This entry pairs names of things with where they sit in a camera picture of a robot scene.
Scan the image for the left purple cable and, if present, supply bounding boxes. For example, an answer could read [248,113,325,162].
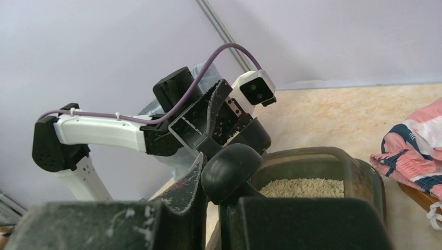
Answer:
[38,43,263,126]

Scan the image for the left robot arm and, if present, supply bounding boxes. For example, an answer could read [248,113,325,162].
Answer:
[32,69,276,201]

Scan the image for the brown litter box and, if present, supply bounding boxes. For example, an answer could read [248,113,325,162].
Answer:
[251,147,387,221]

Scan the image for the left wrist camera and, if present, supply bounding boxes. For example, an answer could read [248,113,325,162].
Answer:
[229,69,277,114]

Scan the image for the black litter scoop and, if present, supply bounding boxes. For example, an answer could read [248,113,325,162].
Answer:
[201,144,263,205]

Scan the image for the wooden board under cloth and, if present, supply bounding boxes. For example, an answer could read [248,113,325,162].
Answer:
[398,182,439,212]

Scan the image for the pink patterned cloth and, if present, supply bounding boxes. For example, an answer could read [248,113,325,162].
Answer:
[370,99,441,199]

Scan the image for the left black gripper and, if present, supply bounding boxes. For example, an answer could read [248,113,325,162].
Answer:
[169,79,272,157]

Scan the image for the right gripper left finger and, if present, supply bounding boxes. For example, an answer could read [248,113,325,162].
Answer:
[6,154,207,249]

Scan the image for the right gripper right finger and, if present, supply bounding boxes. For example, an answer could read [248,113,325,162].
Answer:
[219,184,394,249]

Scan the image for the blue-lined trash bin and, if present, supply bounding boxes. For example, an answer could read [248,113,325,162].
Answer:
[154,64,222,181]

